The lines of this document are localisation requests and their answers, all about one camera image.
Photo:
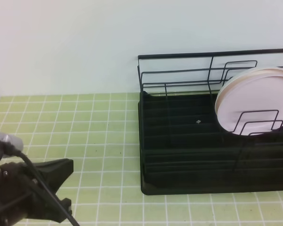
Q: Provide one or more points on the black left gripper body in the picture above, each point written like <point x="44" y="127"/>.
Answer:
<point x="25" y="195"/>

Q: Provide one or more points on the cream plate in rack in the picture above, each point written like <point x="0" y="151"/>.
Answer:
<point x="245" y="75"/>

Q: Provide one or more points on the pink plastic plate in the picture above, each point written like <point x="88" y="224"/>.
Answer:
<point x="252" y="106"/>

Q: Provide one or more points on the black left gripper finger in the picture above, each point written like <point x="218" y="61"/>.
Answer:
<point x="55" y="172"/>

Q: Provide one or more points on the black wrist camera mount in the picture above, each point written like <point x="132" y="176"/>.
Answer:
<point x="8" y="143"/>

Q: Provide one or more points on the black wire dish rack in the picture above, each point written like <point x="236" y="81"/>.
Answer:
<point x="183" y="148"/>

